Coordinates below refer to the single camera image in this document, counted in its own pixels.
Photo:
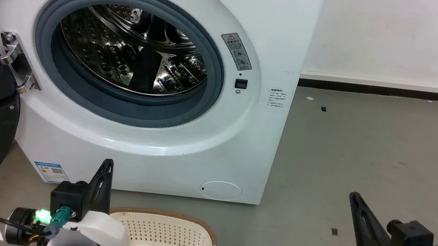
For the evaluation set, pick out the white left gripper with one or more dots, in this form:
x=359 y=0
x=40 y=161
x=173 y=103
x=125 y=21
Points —
x=95 y=234

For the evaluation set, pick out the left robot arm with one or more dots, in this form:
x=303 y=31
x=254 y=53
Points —
x=21 y=226

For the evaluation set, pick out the stainless steel washing machine drum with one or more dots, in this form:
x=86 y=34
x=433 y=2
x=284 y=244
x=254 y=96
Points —
x=128 y=50

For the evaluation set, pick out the blue white energy label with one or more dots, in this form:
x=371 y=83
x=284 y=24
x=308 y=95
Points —
x=51 y=171

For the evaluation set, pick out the white perforated laundry basket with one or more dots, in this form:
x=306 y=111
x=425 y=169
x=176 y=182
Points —
x=173 y=233

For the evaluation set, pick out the grey rubber door gasket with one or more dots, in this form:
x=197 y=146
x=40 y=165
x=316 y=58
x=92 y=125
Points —
x=130 y=106

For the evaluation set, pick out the white front-load washing machine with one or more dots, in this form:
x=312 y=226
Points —
x=182 y=152

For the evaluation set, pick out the oval drain filter cover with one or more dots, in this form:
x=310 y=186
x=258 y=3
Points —
x=220 y=190

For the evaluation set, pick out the metal door hinge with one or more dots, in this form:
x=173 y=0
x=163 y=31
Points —
x=15 y=59

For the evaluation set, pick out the small printed text label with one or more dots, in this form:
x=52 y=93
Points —
x=277 y=98

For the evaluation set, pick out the black door latch slot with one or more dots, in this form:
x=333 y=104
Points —
x=240 y=84

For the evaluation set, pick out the grey warning sticker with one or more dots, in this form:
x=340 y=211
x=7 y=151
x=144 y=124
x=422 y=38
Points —
x=237 y=51

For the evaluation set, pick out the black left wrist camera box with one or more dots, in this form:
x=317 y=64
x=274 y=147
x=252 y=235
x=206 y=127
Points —
x=70 y=197

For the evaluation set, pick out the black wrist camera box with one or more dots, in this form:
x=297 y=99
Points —
x=70 y=197
x=410 y=237

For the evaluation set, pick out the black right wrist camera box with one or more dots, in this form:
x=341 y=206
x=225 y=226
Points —
x=410 y=237

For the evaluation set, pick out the black wall baseboard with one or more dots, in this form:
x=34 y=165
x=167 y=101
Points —
x=391 y=92

